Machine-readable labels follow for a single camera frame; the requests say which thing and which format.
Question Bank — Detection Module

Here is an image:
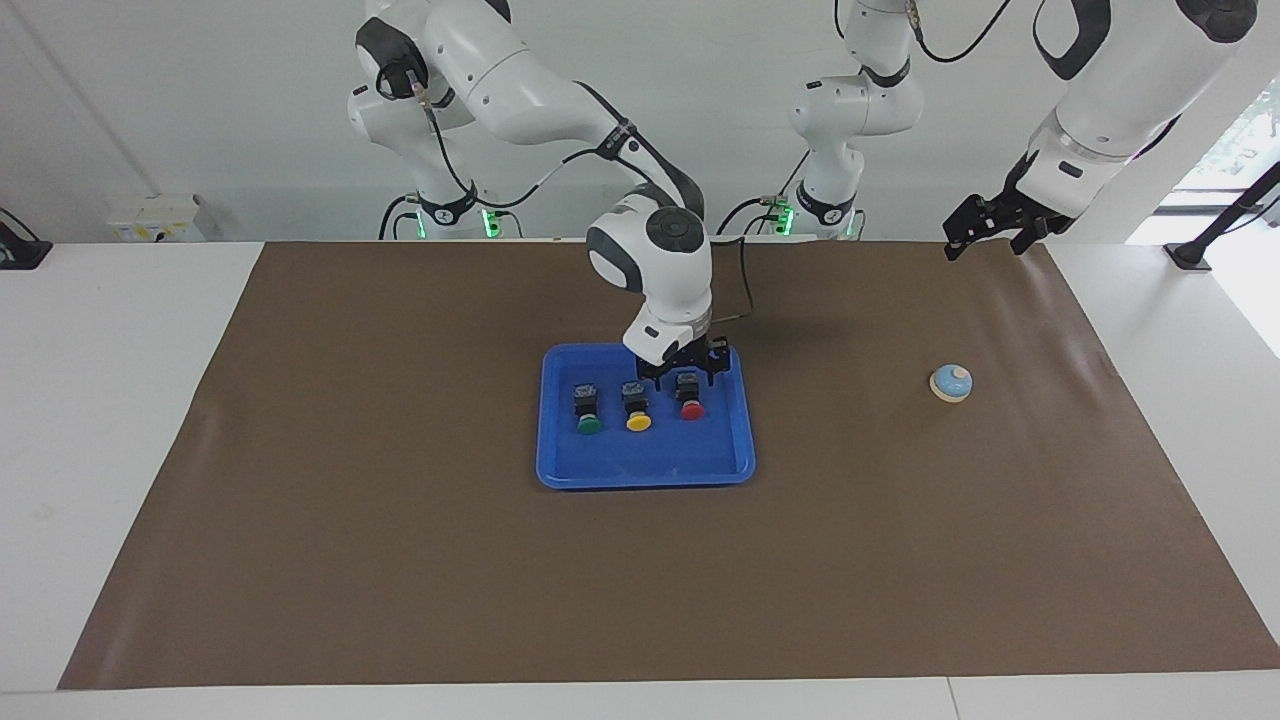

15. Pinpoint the black left base cable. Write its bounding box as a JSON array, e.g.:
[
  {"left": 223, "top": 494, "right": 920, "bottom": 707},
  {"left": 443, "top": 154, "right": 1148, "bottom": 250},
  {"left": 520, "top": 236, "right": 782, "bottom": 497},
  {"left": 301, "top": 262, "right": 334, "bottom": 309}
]
[{"left": 715, "top": 150, "right": 806, "bottom": 239}]

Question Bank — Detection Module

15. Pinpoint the light blue desk bell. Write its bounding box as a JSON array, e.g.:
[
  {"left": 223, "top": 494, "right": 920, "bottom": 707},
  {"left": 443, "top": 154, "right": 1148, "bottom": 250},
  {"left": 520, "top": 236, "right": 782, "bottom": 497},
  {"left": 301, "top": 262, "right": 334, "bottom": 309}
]
[{"left": 929, "top": 362, "right": 974, "bottom": 404}]

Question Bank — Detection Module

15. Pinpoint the black right base cable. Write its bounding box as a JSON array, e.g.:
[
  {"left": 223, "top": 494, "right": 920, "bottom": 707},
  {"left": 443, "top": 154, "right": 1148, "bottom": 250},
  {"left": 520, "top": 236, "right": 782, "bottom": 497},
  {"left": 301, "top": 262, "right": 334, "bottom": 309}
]
[{"left": 378, "top": 193, "right": 526, "bottom": 241}]

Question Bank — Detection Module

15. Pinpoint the black table clamp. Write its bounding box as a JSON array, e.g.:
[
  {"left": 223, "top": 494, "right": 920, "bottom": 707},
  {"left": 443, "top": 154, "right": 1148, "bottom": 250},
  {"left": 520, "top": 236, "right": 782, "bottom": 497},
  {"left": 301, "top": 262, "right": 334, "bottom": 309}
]
[{"left": 0, "top": 208, "right": 53, "bottom": 271}]

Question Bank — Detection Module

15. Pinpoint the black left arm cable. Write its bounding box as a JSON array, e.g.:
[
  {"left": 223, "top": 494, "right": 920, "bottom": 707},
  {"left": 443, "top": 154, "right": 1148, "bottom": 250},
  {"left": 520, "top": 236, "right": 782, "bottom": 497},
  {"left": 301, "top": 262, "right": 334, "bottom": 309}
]
[{"left": 905, "top": 0, "right": 1011, "bottom": 64}]

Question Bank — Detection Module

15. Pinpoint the brown table mat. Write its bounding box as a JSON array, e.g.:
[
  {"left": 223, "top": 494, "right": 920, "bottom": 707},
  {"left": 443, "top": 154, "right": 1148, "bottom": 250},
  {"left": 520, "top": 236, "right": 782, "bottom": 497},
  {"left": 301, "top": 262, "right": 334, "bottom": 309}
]
[{"left": 57, "top": 238, "right": 1280, "bottom": 691}]

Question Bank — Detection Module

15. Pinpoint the black base cable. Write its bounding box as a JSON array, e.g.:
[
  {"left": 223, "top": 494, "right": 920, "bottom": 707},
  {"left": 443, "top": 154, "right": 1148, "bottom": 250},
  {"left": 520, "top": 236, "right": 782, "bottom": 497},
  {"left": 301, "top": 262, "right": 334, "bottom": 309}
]
[
  {"left": 378, "top": 193, "right": 526, "bottom": 241},
  {"left": 715, "top": 150, "right": 806, "bottom": 239}
]

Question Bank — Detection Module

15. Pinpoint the white wall socket box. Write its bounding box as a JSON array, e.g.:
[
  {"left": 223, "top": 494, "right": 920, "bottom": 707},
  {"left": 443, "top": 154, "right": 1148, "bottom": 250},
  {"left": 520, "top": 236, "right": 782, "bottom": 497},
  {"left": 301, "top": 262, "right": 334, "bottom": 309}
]
[{"left": 108, "top": 195, "right": 206, "bottom": 244}]

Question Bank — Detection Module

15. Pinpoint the bright window opening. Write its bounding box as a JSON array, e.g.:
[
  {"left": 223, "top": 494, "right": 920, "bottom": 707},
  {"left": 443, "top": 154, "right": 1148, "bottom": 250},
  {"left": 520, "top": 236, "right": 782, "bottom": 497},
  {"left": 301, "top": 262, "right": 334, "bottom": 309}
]
[{"left": 1165, "top": 80, "right": 1280, "bottom": 216}]

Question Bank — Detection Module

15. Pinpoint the black camera stand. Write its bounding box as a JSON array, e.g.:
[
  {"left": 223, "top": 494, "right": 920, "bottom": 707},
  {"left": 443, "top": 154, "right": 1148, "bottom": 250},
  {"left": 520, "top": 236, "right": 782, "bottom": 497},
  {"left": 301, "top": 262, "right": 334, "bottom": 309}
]
[{"left": 1163, "top": 160, "right": 1280, "bottom": 271}]

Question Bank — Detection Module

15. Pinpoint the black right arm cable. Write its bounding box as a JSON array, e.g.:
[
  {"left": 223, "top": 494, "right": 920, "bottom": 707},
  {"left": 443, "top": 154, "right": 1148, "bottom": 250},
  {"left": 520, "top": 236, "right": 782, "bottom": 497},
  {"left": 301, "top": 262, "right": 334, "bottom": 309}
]
[{"left": 375, "top": 60, "right": 756, "bottom": 323}]

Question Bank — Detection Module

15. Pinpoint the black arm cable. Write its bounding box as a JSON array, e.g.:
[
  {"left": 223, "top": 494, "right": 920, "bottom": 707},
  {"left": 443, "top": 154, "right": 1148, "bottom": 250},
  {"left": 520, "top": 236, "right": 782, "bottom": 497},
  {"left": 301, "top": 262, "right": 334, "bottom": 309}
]
[
  {"left": 905, "top": 0, "right": 1011, "bottom": 64},
  {"left": 375, "top": 60, "right": 756, "bottom": 323}
]

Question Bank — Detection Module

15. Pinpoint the blue plastic tray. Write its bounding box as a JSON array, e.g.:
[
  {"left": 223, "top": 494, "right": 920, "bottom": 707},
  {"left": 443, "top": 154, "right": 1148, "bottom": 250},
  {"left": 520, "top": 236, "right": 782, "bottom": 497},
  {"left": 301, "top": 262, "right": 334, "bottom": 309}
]
[{"left": 536, "top": 341, "right": 757, "bottom": 491}]

